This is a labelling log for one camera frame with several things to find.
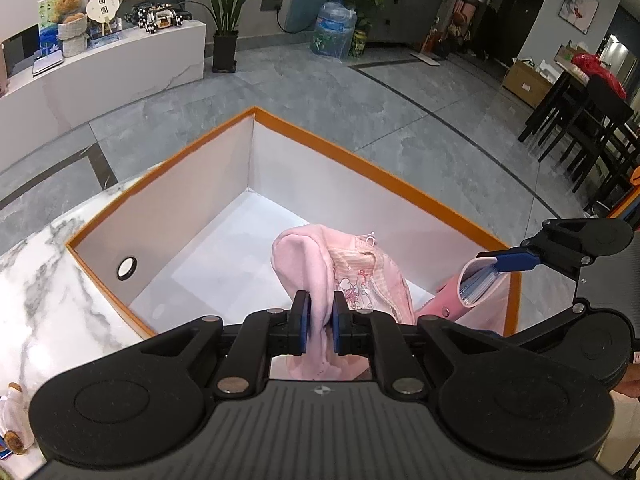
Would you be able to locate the brown cardboard carton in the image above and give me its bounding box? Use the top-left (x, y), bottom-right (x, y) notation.
top-left (501, 57), bottom-right (556, 107)

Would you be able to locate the white black toy car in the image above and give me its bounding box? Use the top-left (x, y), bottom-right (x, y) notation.
top-left (149, 3), bottom-right (194, 31)

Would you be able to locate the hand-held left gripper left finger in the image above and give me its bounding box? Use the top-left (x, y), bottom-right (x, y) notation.
top-left (142, 290), bottom-right (312, 397)

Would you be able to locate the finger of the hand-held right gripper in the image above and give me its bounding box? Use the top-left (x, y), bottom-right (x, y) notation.
top-left (492, 227), bottom-right (592, 281)
top-left (509, 301), bottom-right (589, 348)

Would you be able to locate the pink child garment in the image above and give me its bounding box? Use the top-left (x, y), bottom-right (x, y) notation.
top-left (270, 224), bottom-right (416, 381)

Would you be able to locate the black dining chair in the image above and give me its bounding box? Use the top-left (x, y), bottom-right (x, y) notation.
top-left (559, 75), bottom-right (637, 196)

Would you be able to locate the dark grey drawer cabinet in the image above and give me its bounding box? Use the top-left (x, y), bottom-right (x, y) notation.
top-left (364, 0), bottom-right (459, 46)

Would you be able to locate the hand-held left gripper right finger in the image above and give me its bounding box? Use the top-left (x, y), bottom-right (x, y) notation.
top-left (331, 290), bottom-right (501, 397)

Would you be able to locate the clear blue display box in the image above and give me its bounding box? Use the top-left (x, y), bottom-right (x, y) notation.
top-left (87, 17), bottom-right (123, 50)

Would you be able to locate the black socket cable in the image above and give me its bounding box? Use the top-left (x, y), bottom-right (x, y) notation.
top-left (276, 7), bottom-right (321, 36)

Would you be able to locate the large blue water bottle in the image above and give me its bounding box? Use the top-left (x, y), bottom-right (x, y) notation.
top-left (309, 0), bottom-right (359, 61)

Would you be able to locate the brown teddy bear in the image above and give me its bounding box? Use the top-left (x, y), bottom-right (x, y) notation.
top-left (52, 0), bottom-right (86, 24)

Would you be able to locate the blue green landscape painting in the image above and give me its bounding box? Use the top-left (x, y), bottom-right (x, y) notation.
top-left (37, 0), bottom-right (66, 56)

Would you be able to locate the tall leafy potted plant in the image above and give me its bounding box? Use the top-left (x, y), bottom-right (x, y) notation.
top-left (182, 0), bottom-right (286, 74)

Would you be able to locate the grey laptop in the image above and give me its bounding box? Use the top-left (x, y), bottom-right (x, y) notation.
top-left (32, 51), bottom-right (66, 77)

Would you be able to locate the orange-rimmed white box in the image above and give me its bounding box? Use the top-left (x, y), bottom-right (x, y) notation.
top-left (65, 106), bottom-right (524, 341)

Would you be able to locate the checkered toy car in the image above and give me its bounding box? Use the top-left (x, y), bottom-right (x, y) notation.
top-left (124, 3), bottom-right (154, 35)

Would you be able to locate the white marble television console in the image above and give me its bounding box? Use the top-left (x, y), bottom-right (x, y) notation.
top-left (0, 19), bottom-right (207, 146)

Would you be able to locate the flower wall picture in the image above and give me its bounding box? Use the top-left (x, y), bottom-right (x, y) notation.
top-left (563, 0), bottom-right (600, 35)

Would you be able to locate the person's right hand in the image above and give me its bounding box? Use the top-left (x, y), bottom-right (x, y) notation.
top-left (616, 362), bottom-right (640, 397)

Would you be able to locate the white round hand fan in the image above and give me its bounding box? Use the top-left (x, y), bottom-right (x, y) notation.
top-left (85, 0), bottom-right (124, 36)

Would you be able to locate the red plastic bag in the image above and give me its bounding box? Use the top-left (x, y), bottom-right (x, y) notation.
top-left (571, 51), bottom-right (627, 100)

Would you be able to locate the pink snap card holder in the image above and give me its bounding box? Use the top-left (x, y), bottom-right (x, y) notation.
top-left (417, 255), bottom-right (511, 334)

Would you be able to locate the brown capybara plush blue outfit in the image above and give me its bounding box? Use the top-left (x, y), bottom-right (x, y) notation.
top-left (0, 382), bottom-right (37, 461)

